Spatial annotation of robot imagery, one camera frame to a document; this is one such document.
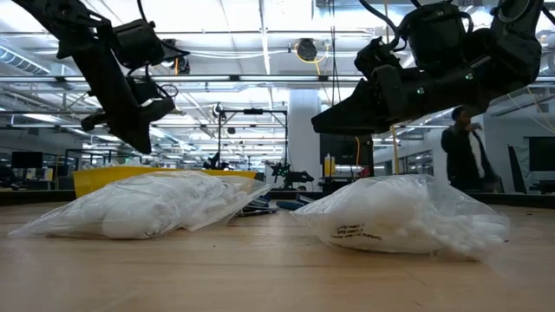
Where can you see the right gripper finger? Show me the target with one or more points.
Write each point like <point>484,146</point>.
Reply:
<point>351,117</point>

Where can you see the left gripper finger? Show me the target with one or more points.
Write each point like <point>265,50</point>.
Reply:
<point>139,138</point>

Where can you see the small cotton swab bag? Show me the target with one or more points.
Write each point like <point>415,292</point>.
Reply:
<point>399,212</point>

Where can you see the person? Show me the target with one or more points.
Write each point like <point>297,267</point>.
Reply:
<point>459,151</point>

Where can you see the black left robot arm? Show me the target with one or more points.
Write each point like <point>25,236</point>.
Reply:
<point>86,52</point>

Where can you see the blue disposable razor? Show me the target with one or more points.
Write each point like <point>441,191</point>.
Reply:
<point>288,204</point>

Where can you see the yellow bottle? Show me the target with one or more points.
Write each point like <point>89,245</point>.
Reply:
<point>327,167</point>
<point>333,167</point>

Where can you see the silver ventilation duct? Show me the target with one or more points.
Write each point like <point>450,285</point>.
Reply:
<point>21,60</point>

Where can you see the long cotton ball bag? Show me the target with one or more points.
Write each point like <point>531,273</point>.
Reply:
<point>143,203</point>

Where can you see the black computer monitor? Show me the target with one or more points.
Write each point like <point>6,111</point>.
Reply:
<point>26,159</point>
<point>542,154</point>

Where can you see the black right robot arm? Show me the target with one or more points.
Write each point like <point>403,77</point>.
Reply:
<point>511,43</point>

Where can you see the black metal frame stand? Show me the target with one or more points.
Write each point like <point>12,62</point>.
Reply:
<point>253,111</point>

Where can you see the large black screen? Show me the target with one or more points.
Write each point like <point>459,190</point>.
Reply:
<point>347,149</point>

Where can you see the silver toothpaste sachet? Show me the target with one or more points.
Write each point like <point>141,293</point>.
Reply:
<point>256,207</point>

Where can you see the black background robot arm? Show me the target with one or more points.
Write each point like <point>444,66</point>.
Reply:
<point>295,177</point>
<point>214,164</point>

